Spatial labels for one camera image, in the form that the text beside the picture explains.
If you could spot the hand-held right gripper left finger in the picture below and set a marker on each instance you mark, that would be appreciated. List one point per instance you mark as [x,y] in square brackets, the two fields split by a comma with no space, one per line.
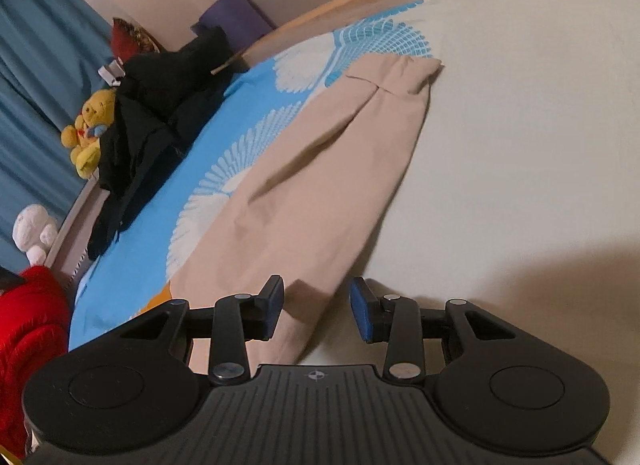
[273,306]

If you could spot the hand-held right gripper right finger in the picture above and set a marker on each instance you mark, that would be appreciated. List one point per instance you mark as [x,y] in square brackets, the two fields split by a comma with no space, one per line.
[361,308]

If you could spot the beige garment with yellow trim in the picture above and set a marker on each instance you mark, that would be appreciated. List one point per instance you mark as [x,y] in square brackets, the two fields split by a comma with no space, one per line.
[320,180]

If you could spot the black clothes pile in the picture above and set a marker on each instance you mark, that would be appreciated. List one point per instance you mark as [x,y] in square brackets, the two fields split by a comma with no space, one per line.
[150,110]

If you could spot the blue patterned bed sheet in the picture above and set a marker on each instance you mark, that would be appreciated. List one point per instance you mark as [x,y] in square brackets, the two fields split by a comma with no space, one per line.
[500,145]

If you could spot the yellow plush toy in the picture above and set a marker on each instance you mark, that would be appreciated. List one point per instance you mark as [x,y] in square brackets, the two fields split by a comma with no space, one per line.
[99,107]
[82,154]

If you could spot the red folded blanket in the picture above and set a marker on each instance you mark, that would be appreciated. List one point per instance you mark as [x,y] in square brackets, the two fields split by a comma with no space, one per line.
[27,345]

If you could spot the white plush toy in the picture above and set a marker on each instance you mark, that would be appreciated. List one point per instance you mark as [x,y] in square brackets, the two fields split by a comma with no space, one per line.
[32,235]

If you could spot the small white plastic object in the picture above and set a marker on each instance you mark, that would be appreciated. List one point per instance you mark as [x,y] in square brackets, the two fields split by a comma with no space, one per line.
[111,71]

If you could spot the dark red owl cushion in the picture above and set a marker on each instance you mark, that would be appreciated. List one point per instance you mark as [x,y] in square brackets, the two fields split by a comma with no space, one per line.
[131,40]

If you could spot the blue curtain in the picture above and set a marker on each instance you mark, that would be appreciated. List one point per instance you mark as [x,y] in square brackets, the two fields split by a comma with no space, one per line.
[35,70]

